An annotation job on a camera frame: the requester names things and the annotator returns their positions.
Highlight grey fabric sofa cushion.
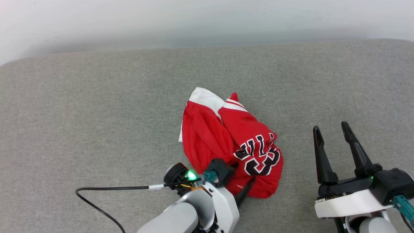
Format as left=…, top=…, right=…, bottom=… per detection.
left=0, top=39, right=414, bottom=233

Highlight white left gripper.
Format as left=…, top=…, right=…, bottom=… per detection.
left=201, top=176, right=256, bottom=233

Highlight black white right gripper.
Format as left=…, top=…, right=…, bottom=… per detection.
left=313, top=121, right=394, bottom=219

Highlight teal right camera connector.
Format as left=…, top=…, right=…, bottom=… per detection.
left=392, top=195, right=414, bottom=222

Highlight red basketball jersey white trim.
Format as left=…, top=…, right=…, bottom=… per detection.
left=179, top=87, right=284, bottom=199

